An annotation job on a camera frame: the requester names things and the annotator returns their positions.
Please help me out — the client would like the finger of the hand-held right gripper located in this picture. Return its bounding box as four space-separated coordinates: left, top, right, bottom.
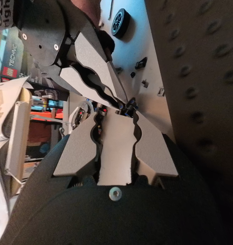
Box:
74 31 129 105
60 65 122 113

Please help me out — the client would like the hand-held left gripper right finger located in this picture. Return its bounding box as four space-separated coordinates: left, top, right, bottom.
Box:
131 110 179 185

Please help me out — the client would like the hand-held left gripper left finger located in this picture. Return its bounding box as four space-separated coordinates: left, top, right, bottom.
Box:
53 112 103 176

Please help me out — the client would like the lego car model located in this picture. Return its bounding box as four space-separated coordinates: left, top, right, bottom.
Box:
71 99 109 142

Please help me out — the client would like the small black lego assembly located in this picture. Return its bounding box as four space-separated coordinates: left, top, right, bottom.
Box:
115 98 138 118

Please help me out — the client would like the black lego set box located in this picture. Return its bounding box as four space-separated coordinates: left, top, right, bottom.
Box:
0 27 70 96

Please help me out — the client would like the black lego tyre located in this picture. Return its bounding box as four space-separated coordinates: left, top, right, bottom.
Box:
111 8 131 39

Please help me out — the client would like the small black lego piece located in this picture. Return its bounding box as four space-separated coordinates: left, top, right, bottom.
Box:
135 57 148 70

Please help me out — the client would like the lego instruction booklet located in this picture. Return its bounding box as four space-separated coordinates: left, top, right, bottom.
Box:
0 77 30 240

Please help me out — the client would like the person's right hand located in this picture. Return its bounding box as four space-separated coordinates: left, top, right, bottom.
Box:
71 0 101 30

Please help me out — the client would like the white book stand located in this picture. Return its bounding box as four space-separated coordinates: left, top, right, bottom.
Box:
4 88 71 192

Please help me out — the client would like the black perforated board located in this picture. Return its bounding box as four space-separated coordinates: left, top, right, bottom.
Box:
144 0 233 245

